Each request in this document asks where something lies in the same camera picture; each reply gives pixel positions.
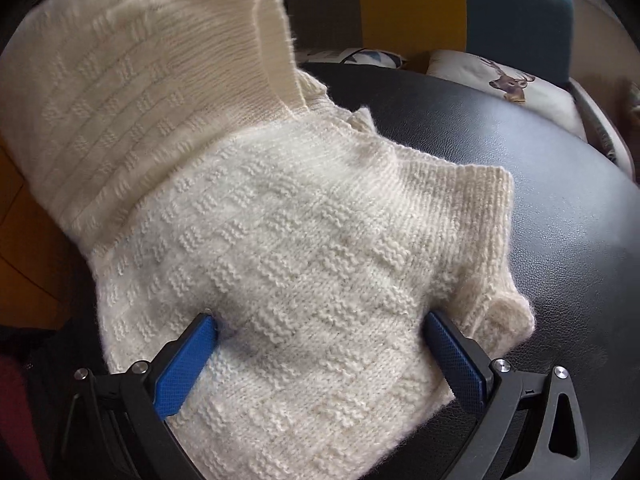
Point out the grey yellow blue sofa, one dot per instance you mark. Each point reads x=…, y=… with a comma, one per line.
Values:
x=415, y=5

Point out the white knitted sweater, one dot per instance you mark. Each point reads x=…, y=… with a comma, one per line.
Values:
x=300, y=240

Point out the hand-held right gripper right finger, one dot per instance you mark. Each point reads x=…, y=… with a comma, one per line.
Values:
x=455, y=360

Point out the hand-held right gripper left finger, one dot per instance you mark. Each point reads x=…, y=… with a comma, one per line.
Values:
x=185, y=370

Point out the black leather bench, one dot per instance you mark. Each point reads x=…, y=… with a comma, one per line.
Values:
x=550, y=240

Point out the white deer print pillow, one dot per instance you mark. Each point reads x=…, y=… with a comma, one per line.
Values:
x=550, y=110

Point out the white triangle pattern pillow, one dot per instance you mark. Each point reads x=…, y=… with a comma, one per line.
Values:
x=365, y=56

